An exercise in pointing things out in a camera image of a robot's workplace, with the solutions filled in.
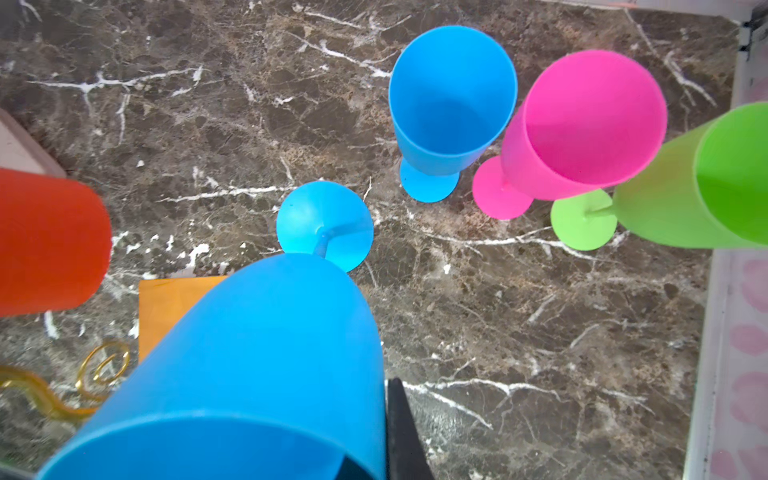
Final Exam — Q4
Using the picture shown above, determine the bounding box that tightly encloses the blue wine glass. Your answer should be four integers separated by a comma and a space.
388, 26, 518, 203
40, 181, 387, 479

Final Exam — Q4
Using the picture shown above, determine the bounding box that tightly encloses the blue wine glass front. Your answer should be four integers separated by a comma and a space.
40, 181, 387, 479

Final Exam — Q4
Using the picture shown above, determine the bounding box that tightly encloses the red wine glass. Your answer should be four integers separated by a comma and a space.
1, 169, 112, 317

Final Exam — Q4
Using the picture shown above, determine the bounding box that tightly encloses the green wine glass front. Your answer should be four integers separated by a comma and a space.
550, 102, 767, 251

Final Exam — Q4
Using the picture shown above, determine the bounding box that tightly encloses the gold wire glass rack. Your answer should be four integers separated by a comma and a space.
0, 274, 229, 421

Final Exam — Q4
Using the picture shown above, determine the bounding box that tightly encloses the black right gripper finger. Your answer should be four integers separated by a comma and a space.
386, 378, 435, 480

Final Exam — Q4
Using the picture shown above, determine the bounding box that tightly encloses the pink rectangular case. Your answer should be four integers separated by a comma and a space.
0, 109, 67, 178

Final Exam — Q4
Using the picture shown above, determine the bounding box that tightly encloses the magenta wine glass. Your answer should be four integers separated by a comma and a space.
472, 50, 668, 220

